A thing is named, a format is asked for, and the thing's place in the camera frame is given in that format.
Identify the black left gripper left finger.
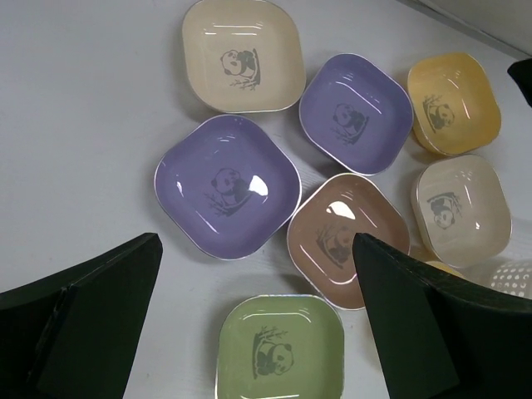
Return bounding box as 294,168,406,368
1,233,163,398

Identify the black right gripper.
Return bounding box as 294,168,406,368
507,58,532,106

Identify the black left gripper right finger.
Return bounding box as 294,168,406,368
352,233,531,398

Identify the yellow panda plate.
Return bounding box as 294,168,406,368
406,52,501,156
410,245,466,279

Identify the beige panda plate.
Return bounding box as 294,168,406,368
411,154,512,268

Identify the white perforated plastic bin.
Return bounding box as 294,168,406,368
466,259,532,299

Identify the brown panda plate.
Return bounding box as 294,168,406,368
287,173,411,310

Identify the small purple panda plate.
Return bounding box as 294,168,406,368
298,53,414,176

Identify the green panda plate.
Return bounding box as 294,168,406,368
214,294,345,399

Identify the large purple panda plate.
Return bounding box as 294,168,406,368
154,115,302,260

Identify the cream panda plate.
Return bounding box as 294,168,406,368
181,1,307,114

